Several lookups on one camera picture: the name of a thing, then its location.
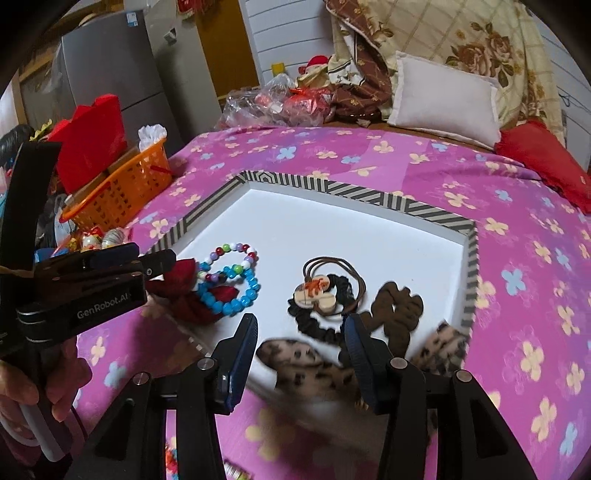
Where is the red gift bag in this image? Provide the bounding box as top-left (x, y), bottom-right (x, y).
top-left (46, 93), bottom-right (127, 195)

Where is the wooden clover charm hair tie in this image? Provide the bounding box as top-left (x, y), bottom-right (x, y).
top-left (295, 256), bottom-right (368, 320)

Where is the person's left hand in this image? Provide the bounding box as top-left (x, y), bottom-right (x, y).
top-left (0, 336), bottom-right (94, 441)

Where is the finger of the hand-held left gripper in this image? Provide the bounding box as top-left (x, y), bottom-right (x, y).
top-left (81, 242), bottom-right (140, 271)
top-left (137, 249), bottom-right (177, 283)

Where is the clear plastic bag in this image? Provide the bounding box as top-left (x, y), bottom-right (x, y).
top-left (217, 76), bottom-right (333, 131)

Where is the brown patterned quilt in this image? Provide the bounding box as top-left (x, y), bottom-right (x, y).
top-left (325, 0), bottom-right (398, 124)

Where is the red santa plush toy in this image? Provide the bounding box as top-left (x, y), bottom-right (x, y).
top-left (298, 55), bottom-right (331, 89)

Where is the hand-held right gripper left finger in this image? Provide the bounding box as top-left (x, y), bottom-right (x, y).
top-left (65, 313), bottom-right (259, 480)

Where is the blue bead bracelet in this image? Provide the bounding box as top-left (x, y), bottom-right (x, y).
top-left (196, 264), bottom-right (262, 318)

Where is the red frilled pillow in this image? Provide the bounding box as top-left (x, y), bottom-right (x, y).
top-left (495, 121), bottom-right (591, 213)

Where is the multicolour bead bracelet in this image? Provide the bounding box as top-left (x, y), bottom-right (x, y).
top-left (196, 241), bottom-right (259, 284)

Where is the red bow hair clip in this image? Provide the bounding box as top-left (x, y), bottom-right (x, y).
top-left (147, 259), bottom-right (241, 326)

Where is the orange plastic basket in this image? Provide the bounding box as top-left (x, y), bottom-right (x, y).
top-left (60, 138), bottom-right (172, 232)

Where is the cream floral quilt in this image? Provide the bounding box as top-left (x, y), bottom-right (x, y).
top-left (323, 0), bottom-right (566, 144)

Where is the striped cardboard box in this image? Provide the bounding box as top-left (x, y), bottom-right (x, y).
top-left (127, 170), bottom-right (481, 370)

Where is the black scrunchie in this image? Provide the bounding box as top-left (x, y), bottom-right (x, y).
top-left (287, 273), bottom-right (365, 344)

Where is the grey refrigerator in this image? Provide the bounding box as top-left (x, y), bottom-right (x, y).
top-left (55, 9), bottom-right (222, 153)

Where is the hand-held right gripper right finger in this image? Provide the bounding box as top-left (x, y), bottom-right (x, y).
top-left (344, 314), bottom-right (532, 480)

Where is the wooden door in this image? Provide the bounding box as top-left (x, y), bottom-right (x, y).
top-left (178, 0), bottom-right (260, 95)

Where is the pink flowered bedsheet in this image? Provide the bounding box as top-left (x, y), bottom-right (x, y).
top-left (74, 127), bottom-right (591, 480)

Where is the brown scrunchie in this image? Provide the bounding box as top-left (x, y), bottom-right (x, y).
top-left (339, 281), bottom-right (424, 365)

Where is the white pillow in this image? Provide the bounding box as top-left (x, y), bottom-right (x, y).
top-left (387, 52), bottom-right (502, 151)

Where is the leopard print bow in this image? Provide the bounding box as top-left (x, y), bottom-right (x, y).
top-left (255, 320), bottom-right (468, 408)

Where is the white plastic bag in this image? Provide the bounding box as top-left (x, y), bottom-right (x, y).
top-left (139, 124), bottom-right (168, 151)

